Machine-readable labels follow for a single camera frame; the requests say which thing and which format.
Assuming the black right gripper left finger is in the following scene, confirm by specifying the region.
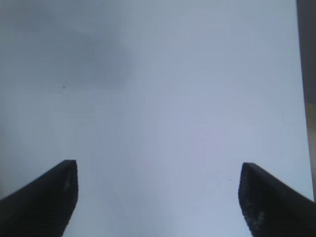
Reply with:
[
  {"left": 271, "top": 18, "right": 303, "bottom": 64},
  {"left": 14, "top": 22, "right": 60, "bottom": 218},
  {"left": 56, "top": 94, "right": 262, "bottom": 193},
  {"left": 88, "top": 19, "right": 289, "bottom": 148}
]
[{"left": 0, "top": 159, "right": 79, "bottom": 237}]

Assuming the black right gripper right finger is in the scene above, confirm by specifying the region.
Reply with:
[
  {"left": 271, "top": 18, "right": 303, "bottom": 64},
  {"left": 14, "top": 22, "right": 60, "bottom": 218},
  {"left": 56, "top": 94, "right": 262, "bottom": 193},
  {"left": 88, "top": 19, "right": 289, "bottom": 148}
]
[{"left": 237, "top": 161, "right": 316, "bottom": 237}]

